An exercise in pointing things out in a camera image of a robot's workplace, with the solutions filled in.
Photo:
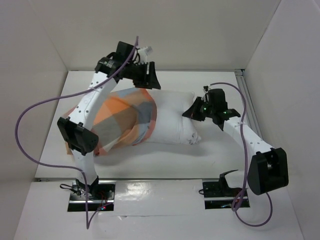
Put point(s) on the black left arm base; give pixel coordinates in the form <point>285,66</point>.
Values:
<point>102,199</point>

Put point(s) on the white pillow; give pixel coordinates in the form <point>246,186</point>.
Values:
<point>170,125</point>

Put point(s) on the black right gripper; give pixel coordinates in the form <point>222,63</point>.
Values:
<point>200,109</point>

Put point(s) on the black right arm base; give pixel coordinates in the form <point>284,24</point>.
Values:
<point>217,194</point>

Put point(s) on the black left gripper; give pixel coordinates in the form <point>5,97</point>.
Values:
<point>144,81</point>

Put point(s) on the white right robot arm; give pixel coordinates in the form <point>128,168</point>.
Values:
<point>268,166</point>

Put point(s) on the orange grey checked pillowcase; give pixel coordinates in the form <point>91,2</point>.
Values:
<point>126,118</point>

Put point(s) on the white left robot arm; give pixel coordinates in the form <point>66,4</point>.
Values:
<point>76,127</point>

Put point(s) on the aluminium table edge rail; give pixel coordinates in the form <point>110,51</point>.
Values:
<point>251,115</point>

